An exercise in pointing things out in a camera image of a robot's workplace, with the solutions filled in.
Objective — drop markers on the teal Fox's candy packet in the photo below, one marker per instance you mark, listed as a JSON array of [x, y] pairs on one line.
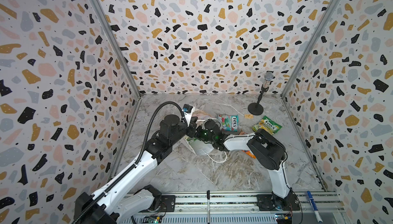
[[228, 122]]

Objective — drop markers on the silver microphone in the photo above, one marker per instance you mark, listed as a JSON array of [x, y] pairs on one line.
[[268, 77]]

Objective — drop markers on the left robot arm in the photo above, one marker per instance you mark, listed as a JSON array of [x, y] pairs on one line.
[[109, 204]]

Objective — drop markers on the orange snack packet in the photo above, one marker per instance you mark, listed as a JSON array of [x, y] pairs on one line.
[[250, 154]]

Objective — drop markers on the right circuit board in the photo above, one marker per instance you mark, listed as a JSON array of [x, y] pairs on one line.
[[283, 218]]

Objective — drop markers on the blue marker pen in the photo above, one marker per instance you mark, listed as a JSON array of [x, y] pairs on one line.
[[314, 207]]

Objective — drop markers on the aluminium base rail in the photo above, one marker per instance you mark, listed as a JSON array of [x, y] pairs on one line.
[[240, 208]]

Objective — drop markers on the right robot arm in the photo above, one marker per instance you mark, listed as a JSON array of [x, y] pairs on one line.
[[269, 152]]

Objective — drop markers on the white paper bag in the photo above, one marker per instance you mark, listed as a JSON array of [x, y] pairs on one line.
[[199, 147]]

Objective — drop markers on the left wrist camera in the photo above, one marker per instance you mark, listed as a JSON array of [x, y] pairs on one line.
[[188, 111]]

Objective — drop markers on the small wooden block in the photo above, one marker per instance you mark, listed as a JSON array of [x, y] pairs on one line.
[[248, 116]]

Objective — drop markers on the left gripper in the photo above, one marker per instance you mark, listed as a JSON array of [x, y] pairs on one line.
[[191, 127]]

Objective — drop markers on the green yellow Fox's candy packet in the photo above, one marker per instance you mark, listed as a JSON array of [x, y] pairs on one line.
[[268, 125]]

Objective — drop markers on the black and silver pen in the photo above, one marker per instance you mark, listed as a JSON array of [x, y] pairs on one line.
[[208, 207]]

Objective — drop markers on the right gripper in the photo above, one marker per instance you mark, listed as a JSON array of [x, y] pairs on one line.
[[202, 133]]

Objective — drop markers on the circuit board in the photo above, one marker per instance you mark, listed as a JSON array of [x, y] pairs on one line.
[[152, 219], [283, 218]]

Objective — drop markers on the left circuit board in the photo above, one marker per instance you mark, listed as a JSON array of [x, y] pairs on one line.
[[152, 219]]

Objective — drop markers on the black microphone stand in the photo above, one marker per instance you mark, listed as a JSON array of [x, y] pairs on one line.
[[256, 108]]

